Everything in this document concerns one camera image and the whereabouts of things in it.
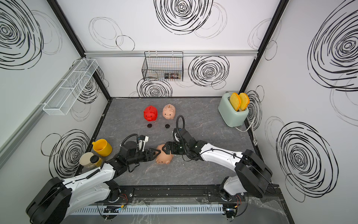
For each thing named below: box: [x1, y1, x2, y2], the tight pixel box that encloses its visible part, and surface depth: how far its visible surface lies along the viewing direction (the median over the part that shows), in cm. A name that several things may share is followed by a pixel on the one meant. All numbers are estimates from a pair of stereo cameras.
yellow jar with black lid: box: [89, 154, 104, 168], surface depth 79 cm
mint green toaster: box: [218, 92, 250, 128], surface depth 97 cm
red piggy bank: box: [143, 105, 159, 122], surface depth 102 cm
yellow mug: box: [91, 138, 113, 157], surface depth 86 cm
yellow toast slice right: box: [238, 92, 250, 112], surface depth 91 cm
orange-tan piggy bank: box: [155, 144, 174, 165], surface depth 80 cm
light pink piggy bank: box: [162, 103, 176, 120], surface depth 103 cm
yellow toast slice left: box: [229, 92, 241, 112], surface depth 93 cm
